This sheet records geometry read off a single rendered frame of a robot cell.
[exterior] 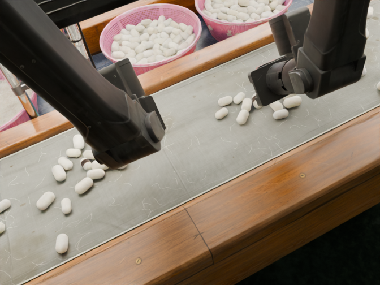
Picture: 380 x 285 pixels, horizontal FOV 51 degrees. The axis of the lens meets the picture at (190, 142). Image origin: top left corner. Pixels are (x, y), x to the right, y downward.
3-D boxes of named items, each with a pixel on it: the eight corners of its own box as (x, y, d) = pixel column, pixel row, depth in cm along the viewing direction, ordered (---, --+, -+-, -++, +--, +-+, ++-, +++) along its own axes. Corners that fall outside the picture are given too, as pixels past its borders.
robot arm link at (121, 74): (99, 169, 52) (159, 144, 50) (56, 87, 49) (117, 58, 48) (122, 144, 63) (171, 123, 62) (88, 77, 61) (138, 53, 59)
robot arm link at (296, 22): (307, 95, 54) (363, 72, 55) (280, 12, 52) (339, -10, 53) (275, 95, 66) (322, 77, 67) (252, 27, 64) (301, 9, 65)
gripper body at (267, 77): (245, 73, 71) (263, 69, 64) (293, 52, 73) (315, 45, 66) (258, 107, 72) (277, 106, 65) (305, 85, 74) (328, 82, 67)
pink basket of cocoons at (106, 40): (224, 52, 110) (222, 21, 102) (156, 108, 98) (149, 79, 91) (156, 22, 123) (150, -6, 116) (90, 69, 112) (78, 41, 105)
